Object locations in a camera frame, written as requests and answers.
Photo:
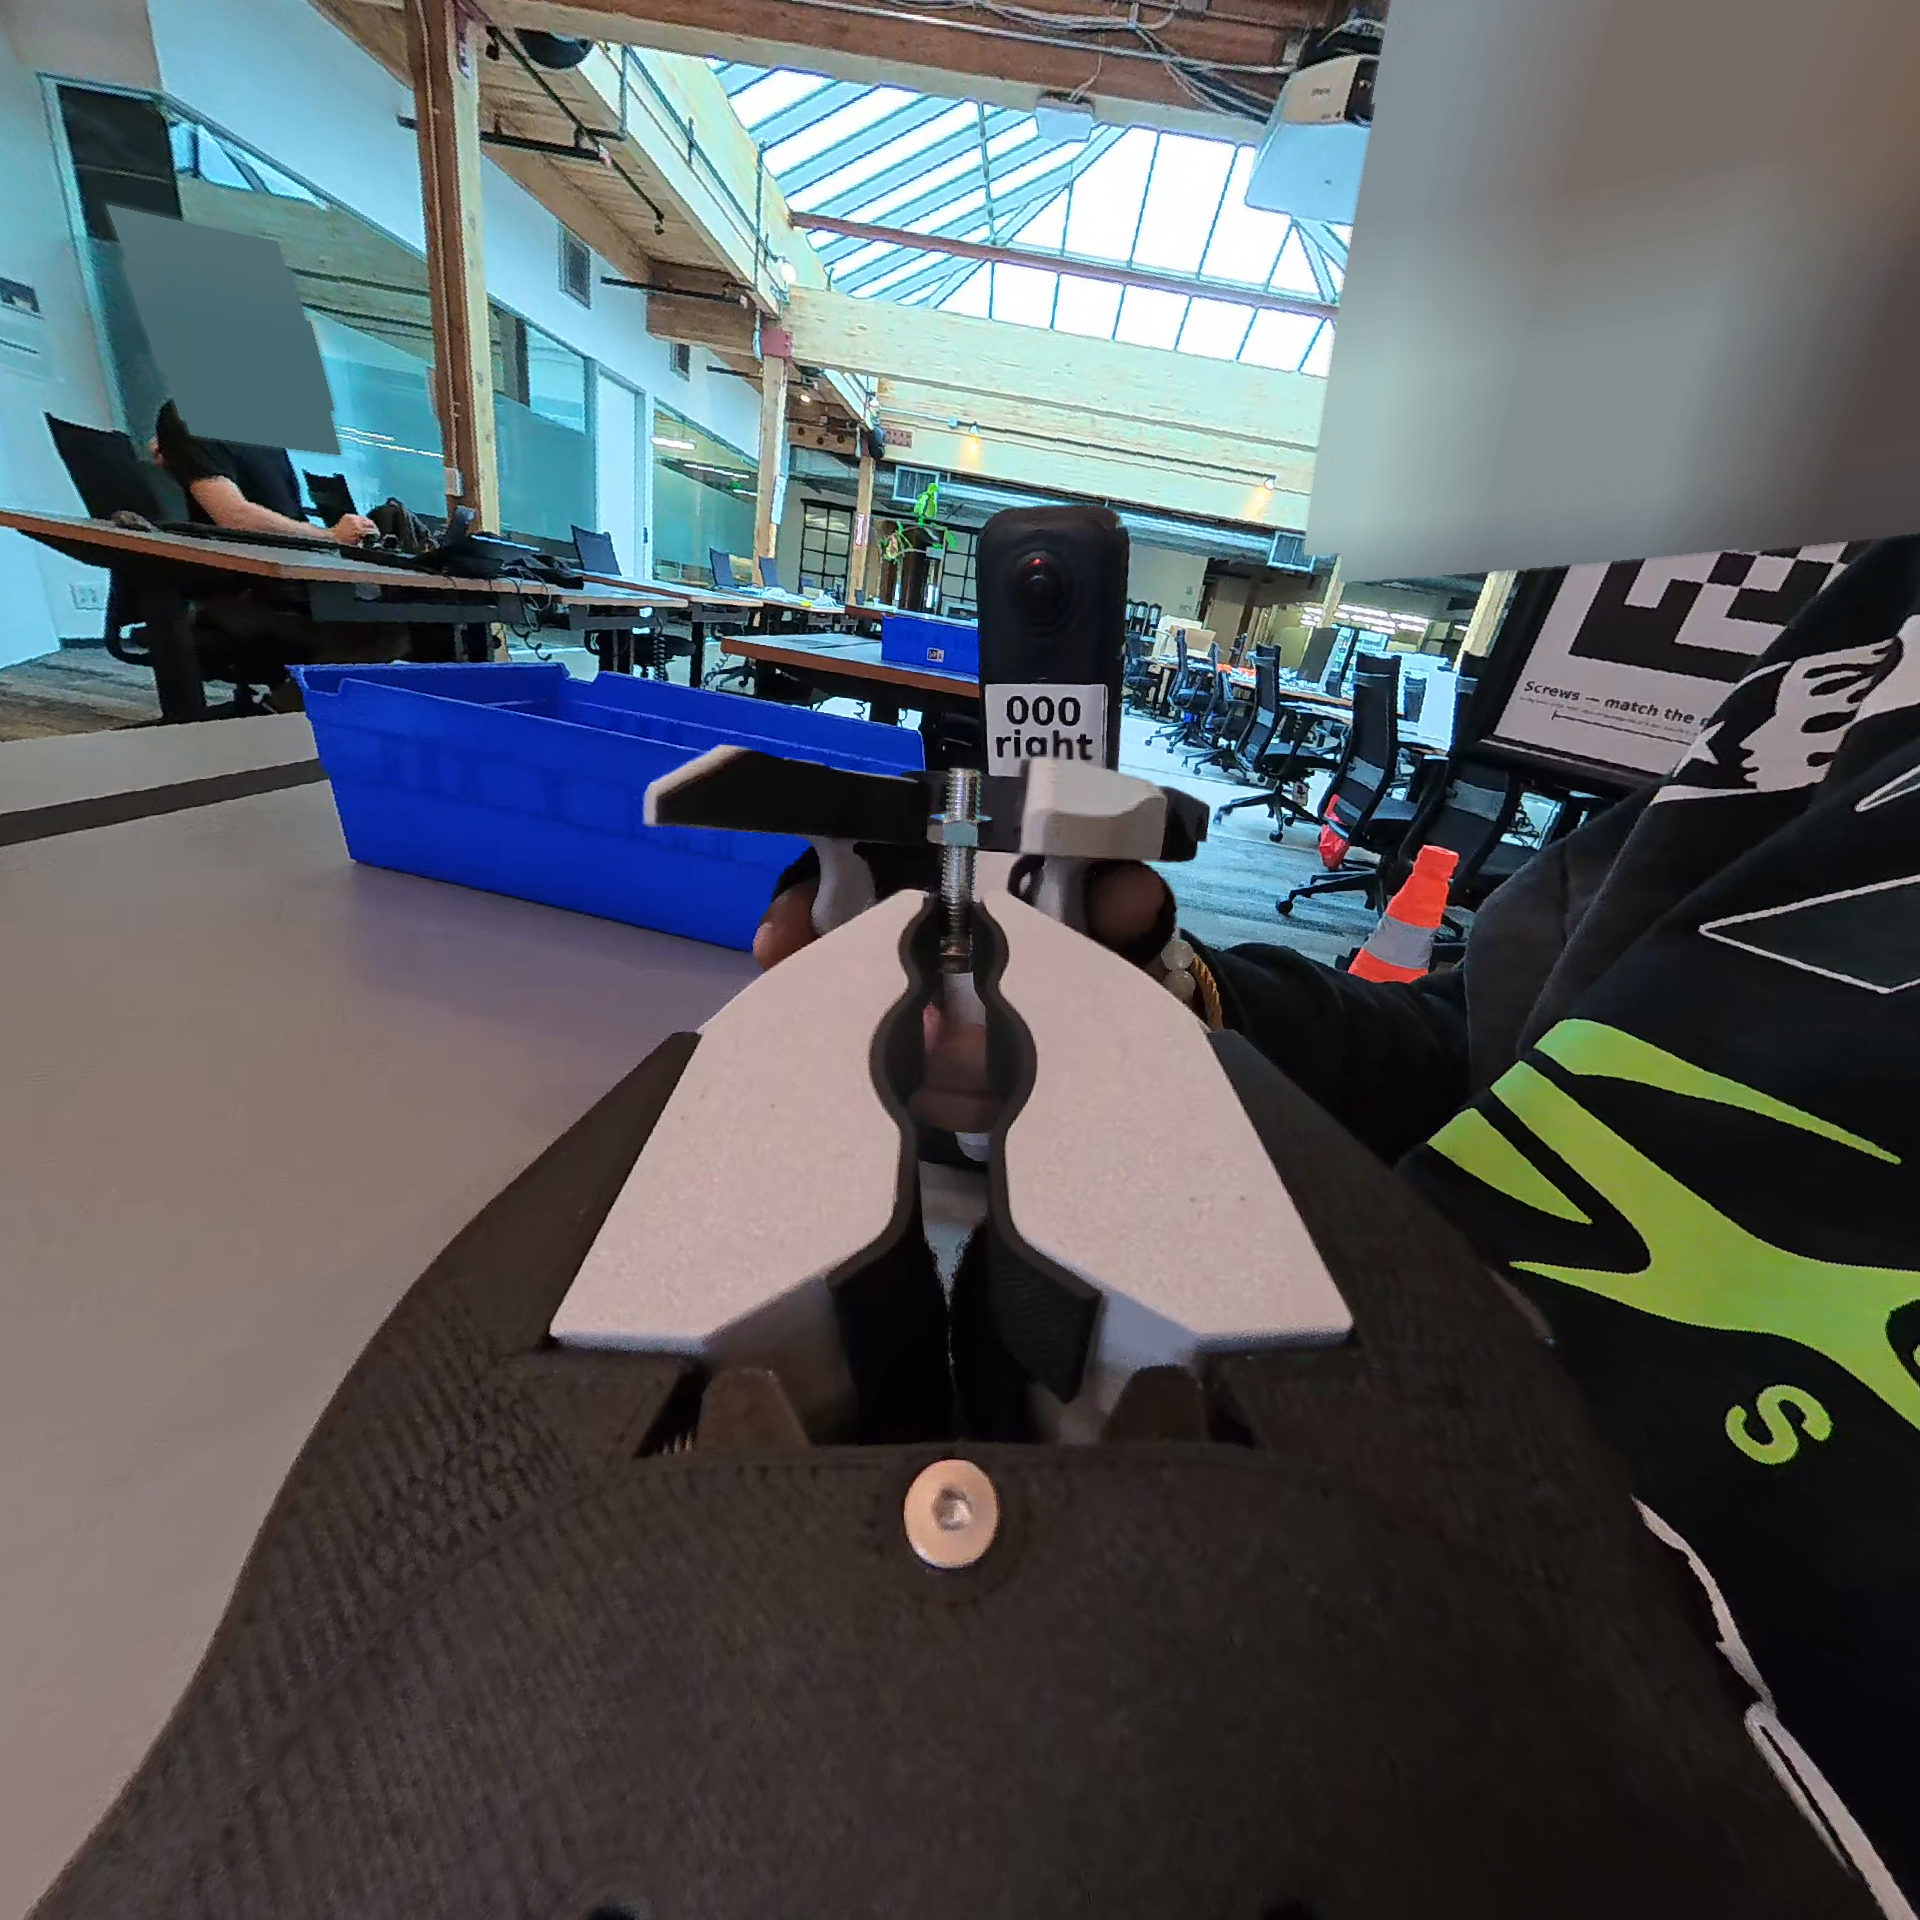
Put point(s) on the wooden office desk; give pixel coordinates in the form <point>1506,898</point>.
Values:
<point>829,653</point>
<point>303,560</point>

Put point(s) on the long thin silver bolt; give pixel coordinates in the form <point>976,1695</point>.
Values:
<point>957,885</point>

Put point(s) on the person's right forearm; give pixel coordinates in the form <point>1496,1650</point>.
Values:
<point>1349,1035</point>

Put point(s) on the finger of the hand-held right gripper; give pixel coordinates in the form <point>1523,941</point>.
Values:
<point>1113,812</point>
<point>794,793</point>

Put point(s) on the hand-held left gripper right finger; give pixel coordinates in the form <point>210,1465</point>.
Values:
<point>1172,1185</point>

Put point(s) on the white hanging ceiling unit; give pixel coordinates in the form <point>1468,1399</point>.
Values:
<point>1311,134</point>

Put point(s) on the green plant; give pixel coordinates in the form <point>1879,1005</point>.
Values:
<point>918,532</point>

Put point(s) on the wooden pillar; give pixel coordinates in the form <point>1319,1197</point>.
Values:
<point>452,238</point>

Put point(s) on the black printed shirt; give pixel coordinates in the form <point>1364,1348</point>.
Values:
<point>1713,1199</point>

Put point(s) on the orange traffic cone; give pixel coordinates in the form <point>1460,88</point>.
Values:
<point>1404,925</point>

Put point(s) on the white desk sign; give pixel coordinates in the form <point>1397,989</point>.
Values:
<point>1681,661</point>

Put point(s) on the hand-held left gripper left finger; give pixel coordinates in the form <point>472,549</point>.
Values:
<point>754,1185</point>

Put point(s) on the blue plastic bin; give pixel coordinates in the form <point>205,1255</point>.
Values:
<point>932,644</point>
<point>541,793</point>

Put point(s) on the small silver hex nut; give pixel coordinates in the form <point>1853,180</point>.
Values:
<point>957,829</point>

